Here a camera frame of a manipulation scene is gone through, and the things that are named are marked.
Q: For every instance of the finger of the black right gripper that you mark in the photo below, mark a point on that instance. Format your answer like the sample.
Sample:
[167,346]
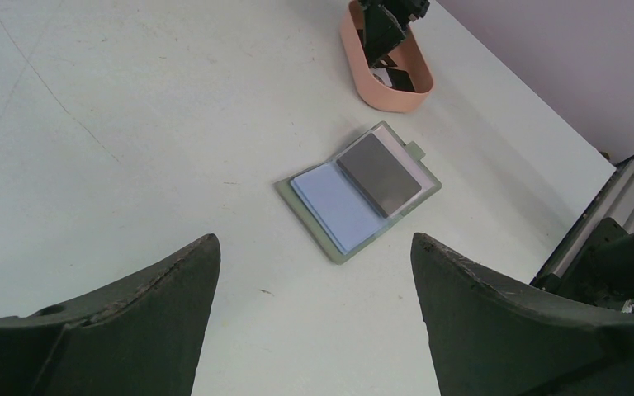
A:
[381,34]

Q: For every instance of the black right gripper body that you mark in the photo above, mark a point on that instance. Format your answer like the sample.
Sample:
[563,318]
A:
[404,11]

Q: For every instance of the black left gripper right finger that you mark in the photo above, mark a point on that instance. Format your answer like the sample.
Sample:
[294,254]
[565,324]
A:
[490,334]

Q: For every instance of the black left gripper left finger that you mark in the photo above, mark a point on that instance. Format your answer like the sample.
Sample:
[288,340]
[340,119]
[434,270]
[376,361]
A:
[139,335]

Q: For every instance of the green leather card holder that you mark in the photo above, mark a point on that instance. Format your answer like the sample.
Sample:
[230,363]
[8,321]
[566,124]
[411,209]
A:
[335,212]

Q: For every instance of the black credit card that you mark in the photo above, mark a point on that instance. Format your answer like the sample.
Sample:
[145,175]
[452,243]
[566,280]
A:
[381,178]

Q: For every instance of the pink oval plastic tray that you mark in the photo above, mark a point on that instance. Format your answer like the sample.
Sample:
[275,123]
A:
[407,55]

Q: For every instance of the aluminium frame rail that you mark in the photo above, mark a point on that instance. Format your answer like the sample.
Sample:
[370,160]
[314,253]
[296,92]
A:
[610,215]

